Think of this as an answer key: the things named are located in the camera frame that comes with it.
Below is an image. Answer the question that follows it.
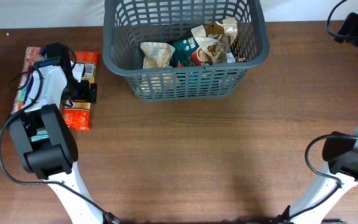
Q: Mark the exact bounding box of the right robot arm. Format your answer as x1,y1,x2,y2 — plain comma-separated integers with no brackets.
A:
274,127,358,223

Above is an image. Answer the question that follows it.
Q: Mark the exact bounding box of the right black cable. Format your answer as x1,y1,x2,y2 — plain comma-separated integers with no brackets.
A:
286,0,358,218

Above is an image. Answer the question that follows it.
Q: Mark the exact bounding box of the black cable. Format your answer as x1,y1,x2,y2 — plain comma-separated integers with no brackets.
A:
286,0,358,218
0,46,122,224

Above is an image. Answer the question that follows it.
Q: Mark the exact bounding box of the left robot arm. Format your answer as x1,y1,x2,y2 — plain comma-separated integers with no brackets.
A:
2,43,108,223

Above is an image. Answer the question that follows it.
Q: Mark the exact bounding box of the grey plastic basket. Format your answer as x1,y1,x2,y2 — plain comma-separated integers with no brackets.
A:
103,0,269,101

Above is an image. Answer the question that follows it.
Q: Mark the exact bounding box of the blue Kleenex tissue pack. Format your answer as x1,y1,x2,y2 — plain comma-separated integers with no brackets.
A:
11,47,46,114

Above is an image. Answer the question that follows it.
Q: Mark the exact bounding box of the beige chocolate snack bag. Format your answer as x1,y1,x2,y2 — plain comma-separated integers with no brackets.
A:
191,17,238,66

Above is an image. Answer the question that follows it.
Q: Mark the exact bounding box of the orange pasta package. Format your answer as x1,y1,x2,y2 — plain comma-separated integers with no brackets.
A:
63,51,101,131

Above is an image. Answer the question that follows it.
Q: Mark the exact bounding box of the left black cable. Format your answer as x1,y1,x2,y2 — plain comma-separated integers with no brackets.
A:
0,46,122,224

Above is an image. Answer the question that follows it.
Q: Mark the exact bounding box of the beige paper pouch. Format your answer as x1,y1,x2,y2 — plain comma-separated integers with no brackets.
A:
139,42,181,96

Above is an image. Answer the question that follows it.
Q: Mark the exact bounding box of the green Nescafe coffee bag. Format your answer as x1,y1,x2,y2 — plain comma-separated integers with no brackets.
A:
170,36,211,91

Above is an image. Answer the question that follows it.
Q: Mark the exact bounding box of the teal wet wipes pack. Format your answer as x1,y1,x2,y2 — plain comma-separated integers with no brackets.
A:
30,130,49,142

